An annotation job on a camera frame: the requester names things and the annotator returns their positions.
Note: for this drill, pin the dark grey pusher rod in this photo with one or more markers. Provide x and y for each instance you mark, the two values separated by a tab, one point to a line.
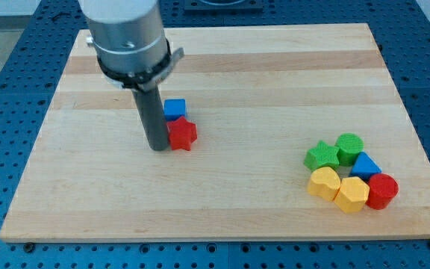
150	110

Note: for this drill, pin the red star block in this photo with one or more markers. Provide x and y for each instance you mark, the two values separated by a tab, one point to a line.
182	133

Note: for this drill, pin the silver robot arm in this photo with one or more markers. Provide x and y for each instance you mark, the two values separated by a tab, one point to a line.
133	51

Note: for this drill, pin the green star block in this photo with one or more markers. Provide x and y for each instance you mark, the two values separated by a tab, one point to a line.
322	155

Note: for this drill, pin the yellow heart block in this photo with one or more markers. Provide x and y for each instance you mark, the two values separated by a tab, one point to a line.
324	182

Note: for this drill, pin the blue cube block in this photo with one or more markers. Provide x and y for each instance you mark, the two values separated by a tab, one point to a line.
174	109

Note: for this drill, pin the black mounting plate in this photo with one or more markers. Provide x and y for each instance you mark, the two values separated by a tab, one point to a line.
223	5

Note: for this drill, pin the wooden board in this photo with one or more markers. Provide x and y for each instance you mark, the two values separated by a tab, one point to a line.
261	97

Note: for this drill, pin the green cylinder block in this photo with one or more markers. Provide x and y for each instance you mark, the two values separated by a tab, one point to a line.
350	146

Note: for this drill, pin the yellow hexagon block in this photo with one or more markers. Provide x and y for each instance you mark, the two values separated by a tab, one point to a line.
352	195

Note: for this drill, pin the blue triangle block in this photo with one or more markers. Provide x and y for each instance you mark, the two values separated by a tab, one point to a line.
364	167

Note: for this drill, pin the red cylinder block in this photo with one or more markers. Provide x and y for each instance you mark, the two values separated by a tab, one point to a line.
383	188

